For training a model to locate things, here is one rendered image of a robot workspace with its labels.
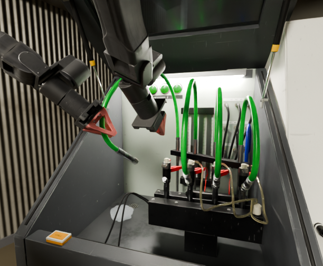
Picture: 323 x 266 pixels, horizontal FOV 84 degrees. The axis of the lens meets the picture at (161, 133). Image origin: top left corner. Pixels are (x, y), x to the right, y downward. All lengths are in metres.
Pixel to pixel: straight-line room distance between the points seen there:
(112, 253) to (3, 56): 0.48
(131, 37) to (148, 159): 0.72
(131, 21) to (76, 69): 0.27
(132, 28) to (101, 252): 0.46
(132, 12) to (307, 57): 0.55
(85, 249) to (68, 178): 0.25
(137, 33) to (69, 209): 0.59
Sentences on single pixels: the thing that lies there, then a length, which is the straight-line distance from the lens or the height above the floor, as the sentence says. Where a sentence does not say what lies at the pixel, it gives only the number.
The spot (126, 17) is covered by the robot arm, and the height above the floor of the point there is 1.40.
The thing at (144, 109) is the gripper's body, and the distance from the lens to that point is 0.44.
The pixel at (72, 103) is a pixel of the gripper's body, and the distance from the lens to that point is 0.49.
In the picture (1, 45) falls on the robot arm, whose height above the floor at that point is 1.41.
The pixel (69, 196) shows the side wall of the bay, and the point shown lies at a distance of 0.71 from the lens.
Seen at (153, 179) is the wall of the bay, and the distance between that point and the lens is 0.97.
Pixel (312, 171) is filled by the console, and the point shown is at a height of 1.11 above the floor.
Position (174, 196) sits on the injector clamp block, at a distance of 0.67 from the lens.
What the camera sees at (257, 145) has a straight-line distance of 0.45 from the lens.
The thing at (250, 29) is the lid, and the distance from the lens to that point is 0.78.
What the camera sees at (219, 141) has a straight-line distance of 0.43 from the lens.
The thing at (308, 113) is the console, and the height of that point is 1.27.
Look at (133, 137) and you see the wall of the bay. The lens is 0.95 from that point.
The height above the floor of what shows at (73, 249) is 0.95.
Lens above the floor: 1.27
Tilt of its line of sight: 7 degrees down
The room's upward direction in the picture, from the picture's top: straight up
